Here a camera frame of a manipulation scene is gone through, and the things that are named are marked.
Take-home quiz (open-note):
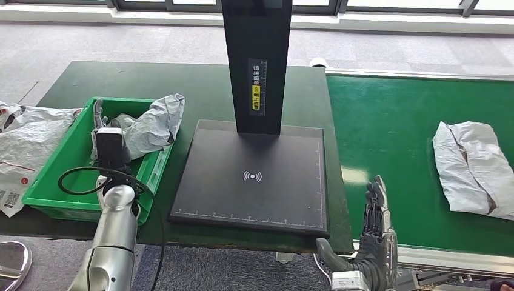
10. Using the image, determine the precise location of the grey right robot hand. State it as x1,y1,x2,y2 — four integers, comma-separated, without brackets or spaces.
316,175,398,291

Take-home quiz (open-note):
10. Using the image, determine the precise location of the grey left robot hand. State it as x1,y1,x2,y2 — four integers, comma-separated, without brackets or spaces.
92,99,109,130

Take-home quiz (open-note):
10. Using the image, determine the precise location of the grey parcel bag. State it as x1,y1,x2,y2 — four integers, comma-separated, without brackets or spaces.
432,121,514,222
91,93,186,161

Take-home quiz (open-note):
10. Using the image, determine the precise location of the green conveyor belt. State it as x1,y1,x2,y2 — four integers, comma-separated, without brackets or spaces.
325,75,514,258

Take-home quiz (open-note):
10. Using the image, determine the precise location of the black inbound scanning machine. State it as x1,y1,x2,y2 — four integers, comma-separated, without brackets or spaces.
169,0,330,238

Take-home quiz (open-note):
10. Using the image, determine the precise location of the green plastic crate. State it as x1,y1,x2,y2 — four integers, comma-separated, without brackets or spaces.
22,96,174,226

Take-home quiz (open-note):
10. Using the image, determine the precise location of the dark green table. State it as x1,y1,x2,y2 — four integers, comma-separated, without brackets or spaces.
0,61,354,255

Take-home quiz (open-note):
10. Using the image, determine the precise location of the large white printed bag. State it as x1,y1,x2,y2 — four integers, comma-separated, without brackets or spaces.
0,100,83,218

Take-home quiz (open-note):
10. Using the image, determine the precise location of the round chrome disc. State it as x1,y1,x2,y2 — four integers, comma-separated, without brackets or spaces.
0,241,33,291

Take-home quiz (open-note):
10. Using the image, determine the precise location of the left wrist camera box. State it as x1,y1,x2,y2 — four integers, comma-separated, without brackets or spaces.
95,127,133,174

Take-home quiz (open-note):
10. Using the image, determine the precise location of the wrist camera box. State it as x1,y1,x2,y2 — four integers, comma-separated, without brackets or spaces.
331,271,370,291
95,127,133,174

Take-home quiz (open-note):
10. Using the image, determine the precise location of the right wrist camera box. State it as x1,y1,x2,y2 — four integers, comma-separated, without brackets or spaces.
331,271,370,291

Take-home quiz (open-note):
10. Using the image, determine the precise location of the thin white cable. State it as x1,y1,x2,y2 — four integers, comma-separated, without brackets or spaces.
313,253,332,284

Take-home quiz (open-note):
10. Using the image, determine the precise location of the aluminium conveyor frame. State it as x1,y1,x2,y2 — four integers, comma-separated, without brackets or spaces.
324,67,514,282

